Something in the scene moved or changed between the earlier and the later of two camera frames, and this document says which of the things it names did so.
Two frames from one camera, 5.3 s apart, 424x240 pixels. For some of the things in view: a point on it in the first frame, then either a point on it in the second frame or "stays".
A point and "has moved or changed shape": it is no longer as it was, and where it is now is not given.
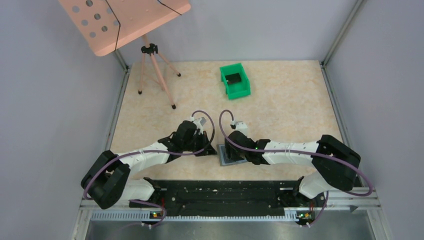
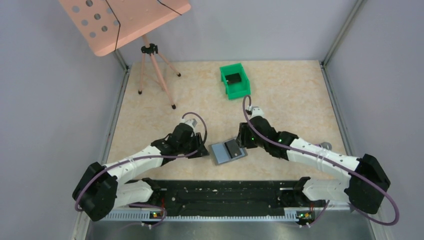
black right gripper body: [232, 154] -> [251, 141]
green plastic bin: [236, 89] stays
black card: [233, 78] stays
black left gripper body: [198, 142] stays
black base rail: [226, 197] stays
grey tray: [222, 159] has moved or changed shape
